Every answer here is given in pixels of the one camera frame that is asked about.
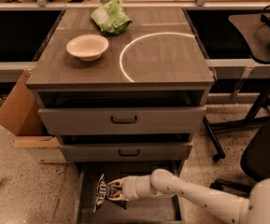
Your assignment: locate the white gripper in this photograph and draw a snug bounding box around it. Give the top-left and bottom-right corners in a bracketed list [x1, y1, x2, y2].
[109, 175, 139, 202]

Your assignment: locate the blue chip bag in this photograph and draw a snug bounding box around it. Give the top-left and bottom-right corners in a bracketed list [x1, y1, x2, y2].
[93, 174, 127, 212]

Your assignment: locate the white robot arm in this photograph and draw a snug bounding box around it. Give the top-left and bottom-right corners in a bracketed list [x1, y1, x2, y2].
[107, 169, 270, 224]

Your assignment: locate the bottom grey drawer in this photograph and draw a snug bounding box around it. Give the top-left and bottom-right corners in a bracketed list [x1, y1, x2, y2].
[73, 161, 185, 224]

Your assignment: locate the grey drawer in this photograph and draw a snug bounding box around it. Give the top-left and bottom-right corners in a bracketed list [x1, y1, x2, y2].
[38, 91, 206, 135]
[73, 161, 185, 224]
[60, 134, 192, 162]

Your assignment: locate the middle grey drawer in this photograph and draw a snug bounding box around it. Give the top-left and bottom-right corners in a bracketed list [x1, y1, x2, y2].
[60, 134, 192, 162]

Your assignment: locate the top grey drawer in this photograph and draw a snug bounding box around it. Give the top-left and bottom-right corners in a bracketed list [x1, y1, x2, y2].
[38, 91, 206, 135]

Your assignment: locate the grey drawer cabinet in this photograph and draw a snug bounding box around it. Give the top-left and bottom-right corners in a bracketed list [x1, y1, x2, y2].
[25, 6, 216, 224]

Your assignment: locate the green chip bag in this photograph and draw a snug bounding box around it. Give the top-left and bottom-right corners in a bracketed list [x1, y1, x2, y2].
[91, 0, 132, 35]

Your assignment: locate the brown cardboard box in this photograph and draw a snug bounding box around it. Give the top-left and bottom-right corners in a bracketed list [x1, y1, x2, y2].
[0, 70, 66, 163]

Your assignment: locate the white paper bowl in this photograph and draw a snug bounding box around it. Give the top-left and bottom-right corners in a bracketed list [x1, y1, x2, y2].
[66, 35, 108, 62]

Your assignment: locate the black office chair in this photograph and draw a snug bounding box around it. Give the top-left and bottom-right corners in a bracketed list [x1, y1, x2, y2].
[209, 114, 270, 193]

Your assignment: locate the black side table stand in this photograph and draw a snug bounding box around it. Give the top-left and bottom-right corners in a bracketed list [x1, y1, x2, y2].
[203, 5, 270, 161]

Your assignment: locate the black middle drawer handle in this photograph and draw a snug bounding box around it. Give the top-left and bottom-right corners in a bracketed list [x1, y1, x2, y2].
[118, 149, 140, 157]

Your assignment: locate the black drawer handle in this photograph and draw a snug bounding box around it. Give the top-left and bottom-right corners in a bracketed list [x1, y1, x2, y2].
[118, 149, 140, 157]
[110, 116, 137, 124]

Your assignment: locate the black top drawer handle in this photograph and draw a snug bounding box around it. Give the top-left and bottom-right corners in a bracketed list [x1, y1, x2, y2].
[110, 116, 137, 124]

